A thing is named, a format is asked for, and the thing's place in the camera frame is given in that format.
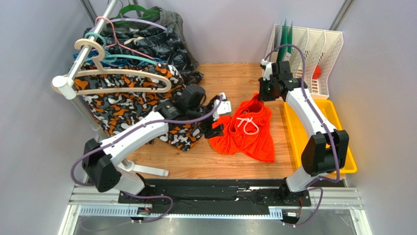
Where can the grey olive garment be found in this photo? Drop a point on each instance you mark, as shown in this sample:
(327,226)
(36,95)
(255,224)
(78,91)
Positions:
(175,21)

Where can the pink wire hanger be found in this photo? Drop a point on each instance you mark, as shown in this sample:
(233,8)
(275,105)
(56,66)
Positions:
(116,39)

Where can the orange camouflage shorts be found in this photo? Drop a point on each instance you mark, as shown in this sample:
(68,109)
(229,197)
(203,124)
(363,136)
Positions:
(115,112)

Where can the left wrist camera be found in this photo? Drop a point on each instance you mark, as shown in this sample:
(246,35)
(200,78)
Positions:
(222,106)

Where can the green folder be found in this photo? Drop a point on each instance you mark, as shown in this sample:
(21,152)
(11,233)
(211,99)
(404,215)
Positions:
(286,37)

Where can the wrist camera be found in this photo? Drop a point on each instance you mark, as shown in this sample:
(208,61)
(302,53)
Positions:
(267,69)
(222,106)

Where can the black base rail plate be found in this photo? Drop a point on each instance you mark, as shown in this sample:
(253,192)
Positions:
(215,196)

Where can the white file organizer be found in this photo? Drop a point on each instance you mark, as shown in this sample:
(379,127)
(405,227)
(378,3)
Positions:
(320,47)

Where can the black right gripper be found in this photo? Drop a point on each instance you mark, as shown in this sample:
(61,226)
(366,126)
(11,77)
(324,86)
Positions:
(266,94)

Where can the black grey patterned shorts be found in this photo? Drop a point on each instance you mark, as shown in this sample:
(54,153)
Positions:
(157,43)

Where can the yellow plastic bin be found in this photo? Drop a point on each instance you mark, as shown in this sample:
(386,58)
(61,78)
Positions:
(298,136)

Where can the bright orange shorts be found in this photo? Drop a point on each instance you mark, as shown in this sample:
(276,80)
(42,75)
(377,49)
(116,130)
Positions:
(247,131)

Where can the red small object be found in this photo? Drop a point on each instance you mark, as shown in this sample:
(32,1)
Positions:
(317,72)

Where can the beige plastic hanger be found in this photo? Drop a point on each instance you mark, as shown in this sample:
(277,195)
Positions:
(129,81)

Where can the green plastic hanger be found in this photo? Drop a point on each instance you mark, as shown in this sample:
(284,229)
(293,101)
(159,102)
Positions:
(136,11)

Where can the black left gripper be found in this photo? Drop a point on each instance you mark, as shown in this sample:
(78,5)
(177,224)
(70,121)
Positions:
(209,133)

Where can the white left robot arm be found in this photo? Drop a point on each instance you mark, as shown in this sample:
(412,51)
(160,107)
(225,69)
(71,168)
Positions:
(101,160)

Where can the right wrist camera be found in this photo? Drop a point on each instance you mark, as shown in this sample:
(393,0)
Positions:
(267,69)

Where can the teal plastic hanger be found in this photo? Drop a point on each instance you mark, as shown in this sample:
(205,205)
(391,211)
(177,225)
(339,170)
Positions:
(108,56)

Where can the purple plastic hanger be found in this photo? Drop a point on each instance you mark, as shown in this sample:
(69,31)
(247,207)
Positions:
(135,25)

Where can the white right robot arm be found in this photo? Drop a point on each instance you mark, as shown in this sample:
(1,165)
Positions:
(326,149)

